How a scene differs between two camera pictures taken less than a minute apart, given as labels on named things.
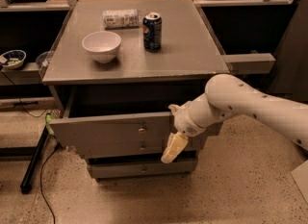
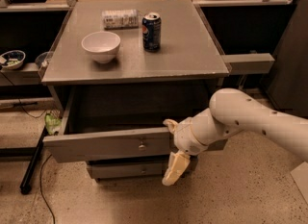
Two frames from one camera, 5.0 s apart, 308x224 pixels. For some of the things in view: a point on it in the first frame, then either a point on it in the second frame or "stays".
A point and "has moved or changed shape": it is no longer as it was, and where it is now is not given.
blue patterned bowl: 12,59 stays
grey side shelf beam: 250,62 stays
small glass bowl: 43,59 stays
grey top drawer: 133,120 has moved or changed shape
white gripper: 183,121 -> 185,136
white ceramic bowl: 103,45 stays
